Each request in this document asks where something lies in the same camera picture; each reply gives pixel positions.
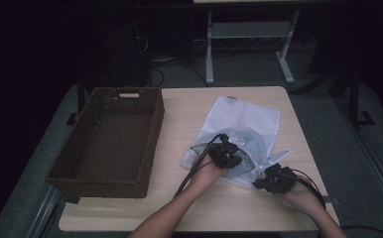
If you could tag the black table leg bracket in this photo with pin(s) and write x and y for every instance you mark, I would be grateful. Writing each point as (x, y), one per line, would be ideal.
(80, 102)

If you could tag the metal floor rail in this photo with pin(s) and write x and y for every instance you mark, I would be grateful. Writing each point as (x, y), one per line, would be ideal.
(44, 211)
(371, 155)

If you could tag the black metal stand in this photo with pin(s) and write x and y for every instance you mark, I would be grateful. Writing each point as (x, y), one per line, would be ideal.
(354, 99)

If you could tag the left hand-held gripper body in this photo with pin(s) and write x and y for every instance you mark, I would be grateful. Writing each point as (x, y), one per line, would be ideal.
(226, 153)

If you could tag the white mesh laundry bag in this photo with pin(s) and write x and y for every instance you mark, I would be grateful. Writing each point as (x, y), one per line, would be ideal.
(242, 115)

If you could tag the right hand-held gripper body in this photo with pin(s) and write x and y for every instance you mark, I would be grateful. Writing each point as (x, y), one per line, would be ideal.
(279, 178)

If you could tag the brown wicker basket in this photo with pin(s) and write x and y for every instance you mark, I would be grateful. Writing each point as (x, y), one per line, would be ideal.
(113, 148)

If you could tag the person's right hand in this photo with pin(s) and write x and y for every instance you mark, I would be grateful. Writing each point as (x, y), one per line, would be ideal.
(305, 198)

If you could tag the small round grey disc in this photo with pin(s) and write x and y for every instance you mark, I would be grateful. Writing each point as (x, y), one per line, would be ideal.
(231, 97)

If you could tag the white metal table frame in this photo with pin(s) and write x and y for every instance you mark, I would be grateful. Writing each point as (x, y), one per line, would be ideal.
(249, 29)

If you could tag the person's left hand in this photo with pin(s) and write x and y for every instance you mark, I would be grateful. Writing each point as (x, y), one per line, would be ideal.
(206, 173)

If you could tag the light blue cloth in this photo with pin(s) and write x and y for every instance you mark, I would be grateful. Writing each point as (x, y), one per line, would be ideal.
(254, 142)

